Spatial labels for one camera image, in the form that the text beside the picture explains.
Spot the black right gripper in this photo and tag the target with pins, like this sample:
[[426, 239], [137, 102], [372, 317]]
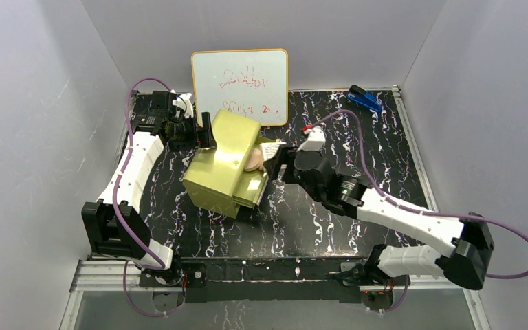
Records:
[[280, 161]]

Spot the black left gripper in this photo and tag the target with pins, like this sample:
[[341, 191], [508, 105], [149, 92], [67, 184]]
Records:
[[204, 135]]

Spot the large round powder puff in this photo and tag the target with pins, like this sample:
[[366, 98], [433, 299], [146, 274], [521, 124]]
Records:
[[255, 161]]

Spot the green metal drawer chest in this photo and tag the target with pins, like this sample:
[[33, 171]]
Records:
[[216, 179]]

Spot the white makeup packet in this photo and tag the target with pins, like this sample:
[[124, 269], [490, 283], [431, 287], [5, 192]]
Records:
[[270, 149]]

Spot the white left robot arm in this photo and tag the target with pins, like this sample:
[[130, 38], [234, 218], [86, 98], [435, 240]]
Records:
[[113, 222]]

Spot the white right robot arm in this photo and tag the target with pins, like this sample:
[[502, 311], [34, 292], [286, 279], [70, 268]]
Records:
[[457, 248]]

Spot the blue stapler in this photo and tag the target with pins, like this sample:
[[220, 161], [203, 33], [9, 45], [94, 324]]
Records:
[[363, 98]]

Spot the orange framed whiteboard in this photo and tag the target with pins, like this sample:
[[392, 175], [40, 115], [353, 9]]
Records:
[[250, 82]]

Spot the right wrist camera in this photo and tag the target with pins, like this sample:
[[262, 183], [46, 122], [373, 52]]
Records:
[[314, 139]]

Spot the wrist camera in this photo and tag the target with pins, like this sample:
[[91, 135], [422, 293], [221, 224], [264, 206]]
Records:
[[314, 139], [184, 105]]

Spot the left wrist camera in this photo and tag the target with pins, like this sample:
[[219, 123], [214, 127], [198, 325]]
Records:
[[184, 105]]

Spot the aluminium right side rail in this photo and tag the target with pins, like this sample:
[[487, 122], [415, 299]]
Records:
[[416, 156]]

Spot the aluminium rail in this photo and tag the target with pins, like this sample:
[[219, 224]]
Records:
[[416, 156], [200, 272]]

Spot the aluminium front rail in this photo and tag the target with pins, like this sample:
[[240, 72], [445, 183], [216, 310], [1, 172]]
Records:
[[200, 272]]

